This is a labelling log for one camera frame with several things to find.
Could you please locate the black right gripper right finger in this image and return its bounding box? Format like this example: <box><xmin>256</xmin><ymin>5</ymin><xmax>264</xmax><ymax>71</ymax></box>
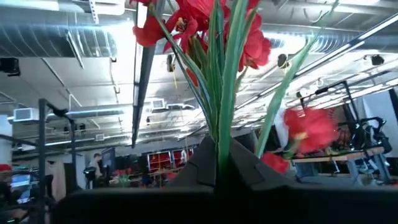
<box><xmin>229</xmin><ymin>138</ymin><xmax>398</xmax><ymax>224</ymax></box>

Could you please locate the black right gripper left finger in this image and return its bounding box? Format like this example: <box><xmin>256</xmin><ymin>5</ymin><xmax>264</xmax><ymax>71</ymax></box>
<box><xmin>51</xmin><ymin>136</ymin><xmax>218</xmax><ymax>224</ymax></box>

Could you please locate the red artificial flower bunch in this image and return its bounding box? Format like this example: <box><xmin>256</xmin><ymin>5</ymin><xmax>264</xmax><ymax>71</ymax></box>
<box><xmin>130</xmin><ymin>0</ymin><xmax>341</xmax><ymax>177</ymax></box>

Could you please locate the red shelf unit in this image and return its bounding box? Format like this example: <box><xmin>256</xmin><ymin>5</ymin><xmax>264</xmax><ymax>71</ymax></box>
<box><xmin>147</xmin><ymin>148</ymin><xmax>195</xmax><ymax>172</ymax></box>

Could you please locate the wooden workstation table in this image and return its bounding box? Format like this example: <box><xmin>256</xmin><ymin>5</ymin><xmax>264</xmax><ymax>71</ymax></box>
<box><xmin>292</xmin><ymin>146</ymin><xmax>392</xmax><ymax>184</ymax></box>

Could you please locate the person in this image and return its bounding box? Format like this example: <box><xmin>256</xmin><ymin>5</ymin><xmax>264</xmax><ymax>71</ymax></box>
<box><xmin>88</xmin><ymin>152</ymin><xmax>105</xmax><ymax>189</ymax></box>

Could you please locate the computer monitor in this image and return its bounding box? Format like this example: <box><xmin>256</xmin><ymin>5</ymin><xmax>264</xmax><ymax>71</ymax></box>
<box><xmin>11</xmin><ymin>173</ymin><xmax>32</xmax><ymax>189</ymax></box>

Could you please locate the white ceiling air unit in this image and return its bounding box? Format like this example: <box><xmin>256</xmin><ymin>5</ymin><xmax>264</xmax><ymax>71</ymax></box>
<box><xmin>12</xmin><ymin>107</ymin><xmax>40</xmax><ymax>124</ymax></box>

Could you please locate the long ceiling light strip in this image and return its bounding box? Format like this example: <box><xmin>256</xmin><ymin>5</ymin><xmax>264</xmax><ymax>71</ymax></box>
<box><xmin>236</xmin><ymin>12</ymin><xmax>398</xmax><ymax>110</ymax></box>

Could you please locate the black metal station frame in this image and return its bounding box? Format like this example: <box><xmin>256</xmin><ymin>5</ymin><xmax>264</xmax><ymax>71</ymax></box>
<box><xmin>37</xmin><ymin>98</ymin><xmax>78</xmax><ymax>224</ymax></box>

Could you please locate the black overhead frame bar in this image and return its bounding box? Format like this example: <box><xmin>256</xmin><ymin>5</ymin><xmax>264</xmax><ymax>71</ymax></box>
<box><xmin>131</xmin><ymin>0</ymin><xmax>167</xmax><ymax>149</ymax></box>

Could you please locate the silver ribbed ventilation duct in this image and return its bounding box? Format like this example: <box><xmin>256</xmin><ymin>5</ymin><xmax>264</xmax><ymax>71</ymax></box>
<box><xmin>0</xmin><ymin>23</ymin><xmax>118</xmax><ymax>60</ymax></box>

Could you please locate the black ceiling-mounted camera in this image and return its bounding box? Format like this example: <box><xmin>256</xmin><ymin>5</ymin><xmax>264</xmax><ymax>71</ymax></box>
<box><xmin>0</xmin><ymin>57</ymin><xmax>22</xmax><ymax>77</ymax></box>

